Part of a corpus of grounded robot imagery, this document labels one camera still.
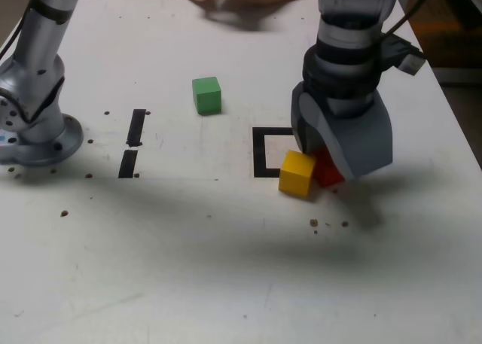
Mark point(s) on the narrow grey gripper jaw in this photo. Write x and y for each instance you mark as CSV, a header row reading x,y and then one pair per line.
x,y
298,125

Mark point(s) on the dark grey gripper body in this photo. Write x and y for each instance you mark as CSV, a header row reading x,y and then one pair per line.
x,y
350,106

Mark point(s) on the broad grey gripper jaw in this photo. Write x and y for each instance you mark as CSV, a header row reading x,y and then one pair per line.
x,y
365,144

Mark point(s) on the red cube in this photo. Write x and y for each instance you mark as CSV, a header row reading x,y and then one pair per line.
x,y
327,172

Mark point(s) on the yellow cube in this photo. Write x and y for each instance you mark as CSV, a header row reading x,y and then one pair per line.
x,y
296,174

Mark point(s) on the green cube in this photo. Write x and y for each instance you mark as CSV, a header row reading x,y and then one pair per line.
x,y
206,97

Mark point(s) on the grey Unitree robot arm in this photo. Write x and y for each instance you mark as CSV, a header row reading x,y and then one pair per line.
x,y
37,80

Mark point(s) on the black tape square outline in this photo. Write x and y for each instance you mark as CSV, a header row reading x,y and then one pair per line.
x,y
259,152

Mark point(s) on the grey metal bar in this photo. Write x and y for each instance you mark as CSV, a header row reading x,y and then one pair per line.
x,y
457,75

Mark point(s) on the black tape strip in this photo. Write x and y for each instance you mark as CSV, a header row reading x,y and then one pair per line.
x,y
135,127

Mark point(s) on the gripper camera with plug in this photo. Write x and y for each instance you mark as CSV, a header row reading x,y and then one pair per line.
x,y
404,56

